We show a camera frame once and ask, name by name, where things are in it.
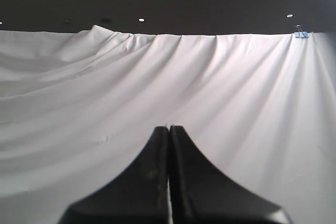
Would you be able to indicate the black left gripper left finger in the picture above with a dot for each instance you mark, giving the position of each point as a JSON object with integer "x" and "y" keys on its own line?
{"x": 137, "y": 195}

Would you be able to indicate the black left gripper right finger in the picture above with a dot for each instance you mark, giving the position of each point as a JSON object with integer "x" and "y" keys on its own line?
{"x": 201, "y": 193}

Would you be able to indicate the grey backdrop cloth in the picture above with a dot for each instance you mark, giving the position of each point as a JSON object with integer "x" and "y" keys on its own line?
{"x": 76, "y": 109}

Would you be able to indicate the blue binder clip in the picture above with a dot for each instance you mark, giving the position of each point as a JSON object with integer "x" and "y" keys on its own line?
{"x": 300, "y": 33}

